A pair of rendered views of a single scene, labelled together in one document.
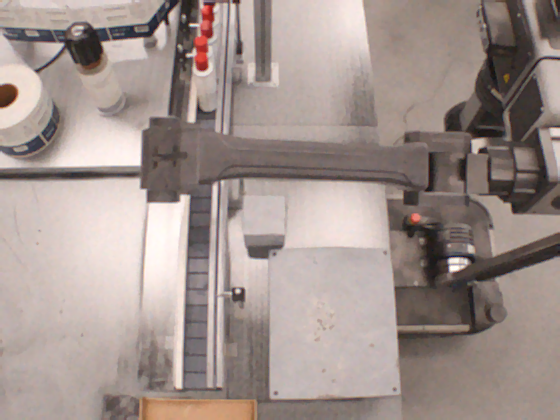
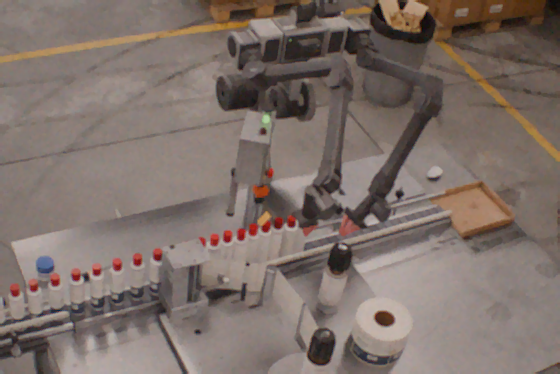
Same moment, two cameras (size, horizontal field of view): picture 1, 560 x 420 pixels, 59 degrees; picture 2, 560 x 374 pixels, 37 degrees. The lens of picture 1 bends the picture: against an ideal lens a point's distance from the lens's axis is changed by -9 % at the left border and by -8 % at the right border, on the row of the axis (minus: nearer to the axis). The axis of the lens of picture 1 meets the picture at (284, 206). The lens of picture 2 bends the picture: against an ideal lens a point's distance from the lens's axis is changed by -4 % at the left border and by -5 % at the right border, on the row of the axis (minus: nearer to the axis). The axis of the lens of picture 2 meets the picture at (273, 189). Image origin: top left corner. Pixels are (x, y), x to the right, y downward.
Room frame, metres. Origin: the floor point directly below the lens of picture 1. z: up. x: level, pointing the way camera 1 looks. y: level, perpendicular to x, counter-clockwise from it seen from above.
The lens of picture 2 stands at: (2.04, 2.27, 3.20)
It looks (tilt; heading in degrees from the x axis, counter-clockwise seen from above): 40 degrees down; 242
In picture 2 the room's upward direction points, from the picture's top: 9 degrees clockwise
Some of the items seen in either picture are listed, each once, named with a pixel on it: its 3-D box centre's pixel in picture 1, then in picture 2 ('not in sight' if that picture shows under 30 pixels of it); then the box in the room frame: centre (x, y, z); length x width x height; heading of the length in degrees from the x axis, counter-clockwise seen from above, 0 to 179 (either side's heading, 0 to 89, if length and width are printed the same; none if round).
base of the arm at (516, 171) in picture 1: (508, 171); (362, 45); (0.34, -0.31, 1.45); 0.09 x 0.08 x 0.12; 3
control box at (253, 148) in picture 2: not in sight; (254, 148); (0.99, 0.15, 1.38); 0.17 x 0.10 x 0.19; 60
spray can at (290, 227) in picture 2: (204, 66); (288, 238); (0.84, 0.23, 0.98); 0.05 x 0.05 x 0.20
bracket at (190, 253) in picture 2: not in sight; (186, 254); (1.29, 0.36, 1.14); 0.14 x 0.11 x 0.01; 5
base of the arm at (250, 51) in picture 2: not in sight; (252, 60); (0.84, -0.28, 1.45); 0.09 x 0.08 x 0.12; 3
